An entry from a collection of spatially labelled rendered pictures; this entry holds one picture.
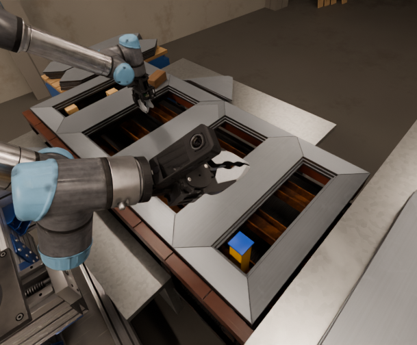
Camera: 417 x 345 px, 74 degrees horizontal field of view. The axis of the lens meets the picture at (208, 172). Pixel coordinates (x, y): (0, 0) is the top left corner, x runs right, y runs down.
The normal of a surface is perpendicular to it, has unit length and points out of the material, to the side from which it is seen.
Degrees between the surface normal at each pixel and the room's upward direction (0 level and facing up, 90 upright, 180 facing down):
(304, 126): 0
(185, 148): 42
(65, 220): 88
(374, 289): 0
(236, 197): 0
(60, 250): 83
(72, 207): 90
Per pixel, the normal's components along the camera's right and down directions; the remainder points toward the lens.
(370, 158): -0.06, -0.67
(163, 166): -0.54, -0.15
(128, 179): 0.51, -0.12
